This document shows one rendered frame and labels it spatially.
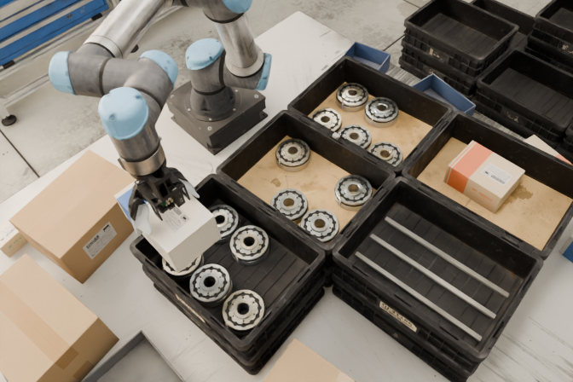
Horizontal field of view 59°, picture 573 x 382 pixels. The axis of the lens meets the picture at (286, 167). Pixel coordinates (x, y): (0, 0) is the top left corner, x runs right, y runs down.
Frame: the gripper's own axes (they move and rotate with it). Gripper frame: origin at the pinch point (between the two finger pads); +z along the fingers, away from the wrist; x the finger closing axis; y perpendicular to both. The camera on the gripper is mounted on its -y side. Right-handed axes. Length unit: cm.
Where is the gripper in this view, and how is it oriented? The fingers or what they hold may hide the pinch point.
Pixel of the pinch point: (165, 211)
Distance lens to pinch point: 113.6
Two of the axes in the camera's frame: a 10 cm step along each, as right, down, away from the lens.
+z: 0.6, 6.0, 8.0
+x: 7.2, -5.8, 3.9
